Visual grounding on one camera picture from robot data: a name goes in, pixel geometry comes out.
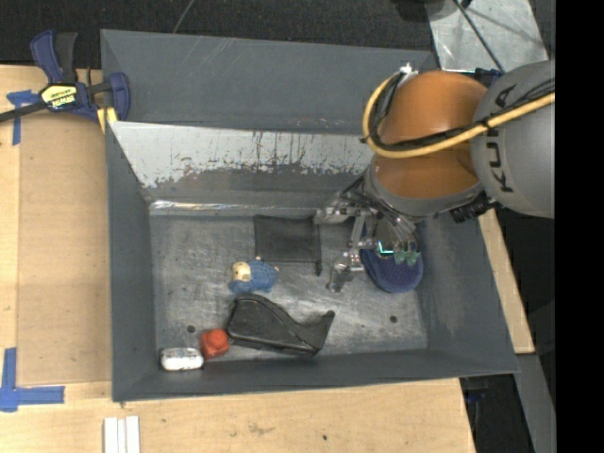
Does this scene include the small red block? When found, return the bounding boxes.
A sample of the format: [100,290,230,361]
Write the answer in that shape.
[199,327,231,361]

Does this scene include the grey metal bin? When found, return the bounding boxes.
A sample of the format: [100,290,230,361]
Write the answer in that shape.
[98,28,522,403]

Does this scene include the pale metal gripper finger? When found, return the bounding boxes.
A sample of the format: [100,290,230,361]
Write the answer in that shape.
[327,248,365,294]
[313,204,364,226]

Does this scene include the blue toy animal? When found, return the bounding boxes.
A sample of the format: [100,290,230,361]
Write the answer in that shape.
[227,258,280,296]

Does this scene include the black curved plastic tool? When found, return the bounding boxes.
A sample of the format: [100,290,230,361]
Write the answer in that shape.
[225,293,337,358]

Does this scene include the black rectangular mesh tray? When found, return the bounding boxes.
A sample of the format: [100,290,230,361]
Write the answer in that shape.
[252,213,325,277]

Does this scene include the blue round sponge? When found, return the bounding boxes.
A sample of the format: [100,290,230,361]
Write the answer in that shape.
[359,245,425,295]

